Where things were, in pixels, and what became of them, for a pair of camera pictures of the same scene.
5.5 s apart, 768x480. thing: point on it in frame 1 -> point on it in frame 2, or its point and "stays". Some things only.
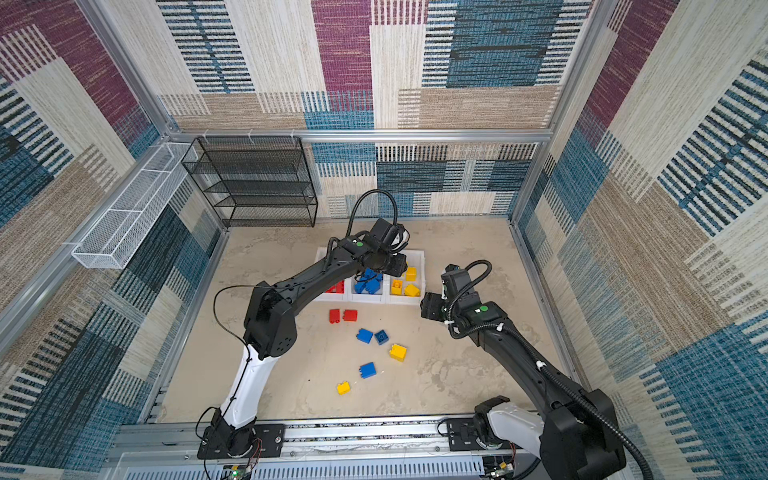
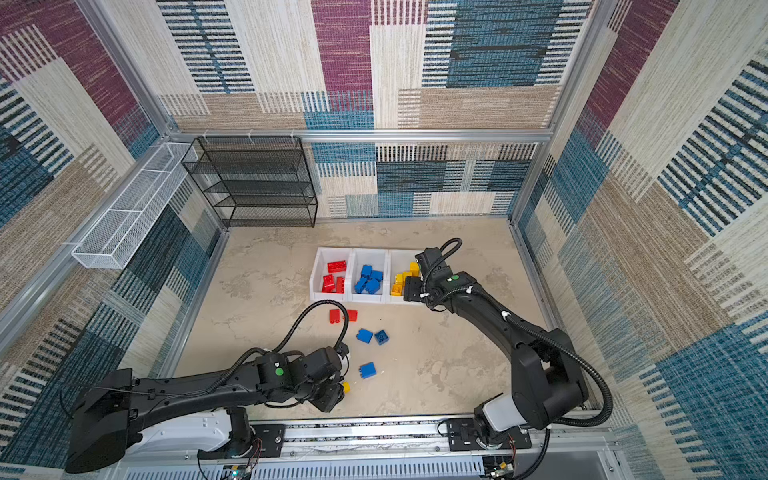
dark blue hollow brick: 381,337 stays
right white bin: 407,289 stays
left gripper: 399,269 -> 333,397
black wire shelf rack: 255,180 stays
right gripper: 430,306 -> 411,289
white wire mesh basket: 110,239 stays
